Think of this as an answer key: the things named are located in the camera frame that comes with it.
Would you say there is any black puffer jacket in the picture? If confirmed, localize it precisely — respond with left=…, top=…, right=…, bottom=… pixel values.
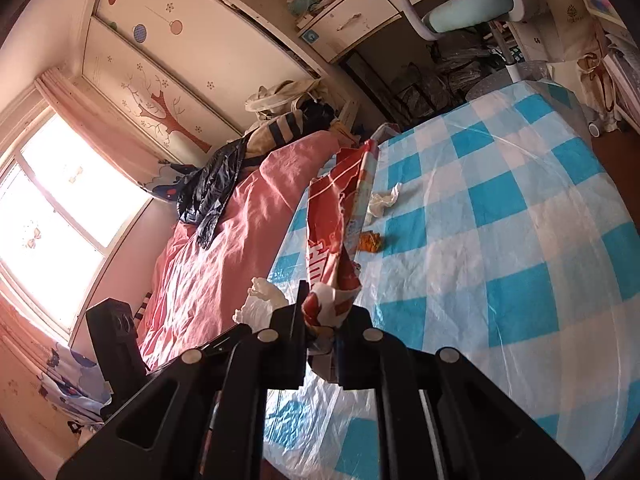
left=177, top=138, right=248, bottom=249

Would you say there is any white desk with drawers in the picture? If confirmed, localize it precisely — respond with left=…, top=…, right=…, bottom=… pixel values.
left=298, top=0, right=401, bottom=63

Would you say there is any blue checkered plastic cloth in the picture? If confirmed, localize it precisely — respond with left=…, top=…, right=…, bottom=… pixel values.
left=261, top=79, right=640, bottom=480

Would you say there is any pink curtain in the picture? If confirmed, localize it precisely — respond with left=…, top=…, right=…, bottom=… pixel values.
left=35, top=67, right=162, bottom=194

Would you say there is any pink bed quilt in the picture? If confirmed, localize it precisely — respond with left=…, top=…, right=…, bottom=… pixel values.
left=138, top=131, right=340, bottom=370

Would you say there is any white tissue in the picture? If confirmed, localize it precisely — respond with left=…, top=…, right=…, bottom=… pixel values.
left=232, top=278, right=288, bottom=333
left=364, top=183, right=401, bottom=226

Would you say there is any red snack bag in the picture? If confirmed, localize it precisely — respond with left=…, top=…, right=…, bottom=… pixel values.
left=302, top=140, right=378, bottom=384

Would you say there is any grey blue office chair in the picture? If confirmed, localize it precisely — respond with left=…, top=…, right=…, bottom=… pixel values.
left=363, top=0, right=557, bottom=84

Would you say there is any striped pillow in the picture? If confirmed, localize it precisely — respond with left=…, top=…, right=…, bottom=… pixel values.
left=245, top=110, right=330, bottom=158

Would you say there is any orange snack wrapper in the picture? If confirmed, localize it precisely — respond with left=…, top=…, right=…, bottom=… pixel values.
left=357, top=231, right=383, bottom=254

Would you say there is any white painted wardrobe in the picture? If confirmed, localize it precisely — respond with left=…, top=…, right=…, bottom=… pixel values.
left=82, top=0, right=309, bottom=165

